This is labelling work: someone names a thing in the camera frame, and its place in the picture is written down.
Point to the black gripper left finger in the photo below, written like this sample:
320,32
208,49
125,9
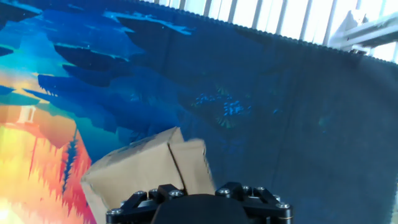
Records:
133,208

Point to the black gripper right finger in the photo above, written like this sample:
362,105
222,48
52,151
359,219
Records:
267,208

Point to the brown cardboard box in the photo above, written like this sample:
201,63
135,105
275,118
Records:
140,168

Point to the colourful forest print tablecloth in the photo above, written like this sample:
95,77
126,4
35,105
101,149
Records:
280,124

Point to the aluminium frame post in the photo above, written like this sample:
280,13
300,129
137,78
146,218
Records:
370,31

